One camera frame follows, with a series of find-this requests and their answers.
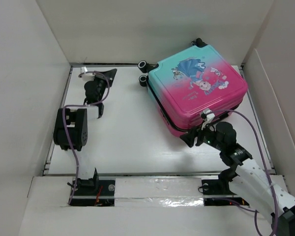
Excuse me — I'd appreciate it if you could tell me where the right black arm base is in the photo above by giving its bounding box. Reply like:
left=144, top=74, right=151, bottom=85
left=198, top=169, right=249, bottom=207

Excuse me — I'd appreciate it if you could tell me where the aluminium rail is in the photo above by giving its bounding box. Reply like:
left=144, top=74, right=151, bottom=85
left=43, top=172, right=276, bottom=178

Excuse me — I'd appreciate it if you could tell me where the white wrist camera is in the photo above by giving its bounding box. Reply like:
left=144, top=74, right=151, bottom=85
left=201, top=108, right=215, bottom=130
left=78, top=67, right=93, bottom=81

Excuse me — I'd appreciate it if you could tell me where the pink and teal kids suitcase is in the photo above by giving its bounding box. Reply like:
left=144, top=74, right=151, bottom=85
left=138, top=38, right=248, bottom=137

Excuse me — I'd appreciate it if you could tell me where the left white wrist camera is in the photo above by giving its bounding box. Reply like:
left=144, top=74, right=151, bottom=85
left=78, top=67, right=93, bottom=81

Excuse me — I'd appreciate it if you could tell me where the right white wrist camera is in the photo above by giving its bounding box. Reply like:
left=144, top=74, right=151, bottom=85
left=201, top=108, right=215, bottom=130

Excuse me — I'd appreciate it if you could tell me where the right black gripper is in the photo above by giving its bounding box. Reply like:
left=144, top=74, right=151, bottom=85
left=179, top=119, right=224, bottom=151

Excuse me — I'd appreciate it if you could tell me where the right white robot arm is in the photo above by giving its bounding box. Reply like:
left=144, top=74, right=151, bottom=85
left=180, top=122, right=295, bottom=236

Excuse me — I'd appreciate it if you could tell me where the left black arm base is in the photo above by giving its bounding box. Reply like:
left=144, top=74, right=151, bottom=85
left=67, top=169, right=116, bottom=207

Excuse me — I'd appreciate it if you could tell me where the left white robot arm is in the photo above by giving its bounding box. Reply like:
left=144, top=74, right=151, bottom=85
left=53, top=67, right=118, bottom=188

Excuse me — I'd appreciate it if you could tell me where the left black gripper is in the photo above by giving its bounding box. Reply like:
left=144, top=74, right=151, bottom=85
left=92, top=69, right=118, bottom=103

